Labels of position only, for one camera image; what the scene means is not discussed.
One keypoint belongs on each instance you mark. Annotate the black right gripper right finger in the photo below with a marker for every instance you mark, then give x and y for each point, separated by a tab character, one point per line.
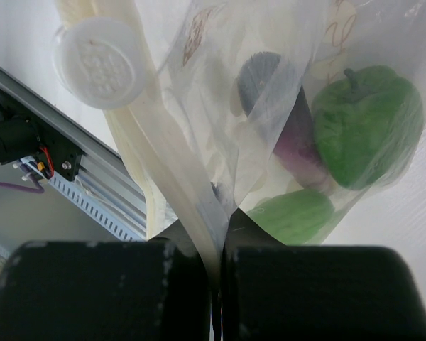
275	292

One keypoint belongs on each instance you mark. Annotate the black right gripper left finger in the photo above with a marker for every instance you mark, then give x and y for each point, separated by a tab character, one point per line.
103	291

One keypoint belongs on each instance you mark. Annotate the light green pepper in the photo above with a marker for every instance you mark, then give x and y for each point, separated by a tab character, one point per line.
293	218

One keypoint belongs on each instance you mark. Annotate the clear dotted zip top bag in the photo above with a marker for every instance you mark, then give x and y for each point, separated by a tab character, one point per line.
164	73

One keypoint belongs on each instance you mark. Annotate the green bell pepper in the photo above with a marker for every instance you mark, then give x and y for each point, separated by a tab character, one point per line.
367	125

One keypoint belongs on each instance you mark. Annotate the purple eggplant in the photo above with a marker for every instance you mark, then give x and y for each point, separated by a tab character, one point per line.
295	148

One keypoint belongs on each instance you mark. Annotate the aluminium front rail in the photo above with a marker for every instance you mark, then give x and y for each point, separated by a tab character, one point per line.
84	170

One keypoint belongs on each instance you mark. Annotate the white slotted cable duct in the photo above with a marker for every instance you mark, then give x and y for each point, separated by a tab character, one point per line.
108	211

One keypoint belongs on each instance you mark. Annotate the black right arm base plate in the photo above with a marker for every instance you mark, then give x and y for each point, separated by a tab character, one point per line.
23	134

